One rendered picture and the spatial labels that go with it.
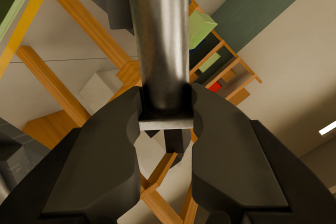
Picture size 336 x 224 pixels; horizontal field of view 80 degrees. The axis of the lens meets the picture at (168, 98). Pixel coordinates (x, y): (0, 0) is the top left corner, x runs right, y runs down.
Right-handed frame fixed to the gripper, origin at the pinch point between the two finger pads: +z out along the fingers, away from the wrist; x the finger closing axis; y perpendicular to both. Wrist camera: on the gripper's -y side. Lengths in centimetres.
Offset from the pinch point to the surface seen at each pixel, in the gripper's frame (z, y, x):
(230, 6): 577, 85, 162
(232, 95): 442, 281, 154
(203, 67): 493, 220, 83
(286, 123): 426, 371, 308
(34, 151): 1.7, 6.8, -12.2
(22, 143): 1.9, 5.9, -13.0
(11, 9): 15.9, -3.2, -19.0
